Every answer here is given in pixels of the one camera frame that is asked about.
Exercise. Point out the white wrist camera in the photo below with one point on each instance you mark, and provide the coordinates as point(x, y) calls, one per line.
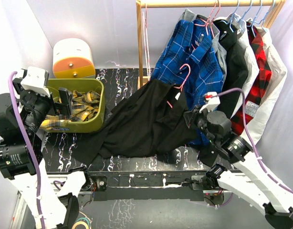
point(212, 101)
point(34, 79)

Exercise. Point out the red black plaid shirt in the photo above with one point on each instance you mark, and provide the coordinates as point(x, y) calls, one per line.
point(258, 89)

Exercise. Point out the pink hanger holding blue shirt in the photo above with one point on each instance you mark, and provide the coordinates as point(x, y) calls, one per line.
point(209, 21)

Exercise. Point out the black hanging shirt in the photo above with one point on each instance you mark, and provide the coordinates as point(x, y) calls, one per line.
point(237, 70)

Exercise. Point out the blue plaid shirt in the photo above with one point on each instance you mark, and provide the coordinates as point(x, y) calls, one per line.
point(188, 44)

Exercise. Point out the white orange drawer box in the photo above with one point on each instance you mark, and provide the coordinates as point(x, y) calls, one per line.
point(72, 58)

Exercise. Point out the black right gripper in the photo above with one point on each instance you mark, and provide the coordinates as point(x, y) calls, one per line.
point(191, 117)

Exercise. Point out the pink wire hanger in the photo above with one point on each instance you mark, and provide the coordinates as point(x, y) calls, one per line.
point(146, 45)
point(181, 86)

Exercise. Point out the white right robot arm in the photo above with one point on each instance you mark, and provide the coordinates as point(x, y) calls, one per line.
point(257, 186)

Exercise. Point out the yellow plaid shirt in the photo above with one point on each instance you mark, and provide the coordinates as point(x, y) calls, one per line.
point(84, 107)

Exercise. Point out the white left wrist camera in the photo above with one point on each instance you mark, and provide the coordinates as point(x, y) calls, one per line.
point(34, 79)

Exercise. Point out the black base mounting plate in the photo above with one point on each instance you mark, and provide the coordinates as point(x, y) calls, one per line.
point(148, 185)

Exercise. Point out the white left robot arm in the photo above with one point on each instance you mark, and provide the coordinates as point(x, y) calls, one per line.
point(22, 111)

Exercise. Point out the wooden clothes rack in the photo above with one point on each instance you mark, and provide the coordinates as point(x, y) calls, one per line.
point(276, 6)

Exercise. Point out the green plastic basket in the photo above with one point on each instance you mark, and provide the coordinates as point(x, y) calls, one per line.
point(82, 85)

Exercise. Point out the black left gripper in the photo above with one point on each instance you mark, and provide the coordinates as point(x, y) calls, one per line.
point(57, 108)

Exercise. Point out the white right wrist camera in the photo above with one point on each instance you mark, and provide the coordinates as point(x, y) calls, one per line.
point(212, 101)

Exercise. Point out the white grey hanging shirt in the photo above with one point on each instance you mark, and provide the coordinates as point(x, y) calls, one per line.
point(249, 56)

